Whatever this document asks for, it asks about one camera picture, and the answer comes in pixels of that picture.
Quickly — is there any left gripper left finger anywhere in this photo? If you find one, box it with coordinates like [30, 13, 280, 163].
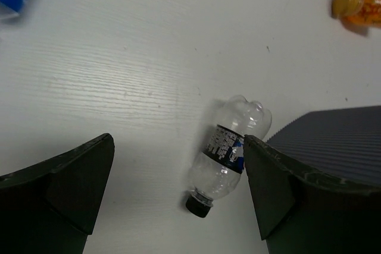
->
[1, 133, 115, 253]

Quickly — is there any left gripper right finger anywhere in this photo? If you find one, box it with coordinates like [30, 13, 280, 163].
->
[244, 136, 380, 253]

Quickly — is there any clear bottle black label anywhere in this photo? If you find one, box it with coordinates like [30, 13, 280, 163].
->
[185, 95, 272, 218]

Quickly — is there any grey mesh waste bin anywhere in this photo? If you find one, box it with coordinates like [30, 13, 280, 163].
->
[267, 106, 380, 186]

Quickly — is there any orange juice bottle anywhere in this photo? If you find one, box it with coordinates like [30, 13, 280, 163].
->
[331, 0, 380, 27]

